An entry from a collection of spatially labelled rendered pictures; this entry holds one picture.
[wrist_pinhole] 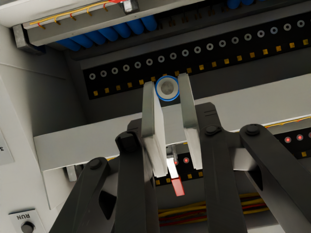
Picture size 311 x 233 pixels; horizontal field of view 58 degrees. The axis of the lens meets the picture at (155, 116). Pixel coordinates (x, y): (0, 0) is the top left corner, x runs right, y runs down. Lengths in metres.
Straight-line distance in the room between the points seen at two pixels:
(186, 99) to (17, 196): 0.31
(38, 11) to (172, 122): 0.20
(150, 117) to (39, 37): 0.26
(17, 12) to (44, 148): 0.16
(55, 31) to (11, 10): 0.05
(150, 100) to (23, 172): 0.26
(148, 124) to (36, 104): 0.28
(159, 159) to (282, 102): 0.22
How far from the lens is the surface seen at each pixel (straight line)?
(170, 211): 0.55
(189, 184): 0.59
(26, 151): 0.38
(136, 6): 0.34
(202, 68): 0.47
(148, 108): 0.17
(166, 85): 0.20
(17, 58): 0.40
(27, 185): 0.41
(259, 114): 0.34
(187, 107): 0.16
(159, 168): 0.16
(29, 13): 0.37
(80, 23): 0.37
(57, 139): 0.37
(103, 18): 0.36
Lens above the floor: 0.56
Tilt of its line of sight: 17 degrees up
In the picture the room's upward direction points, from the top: 165 degrees clockwise
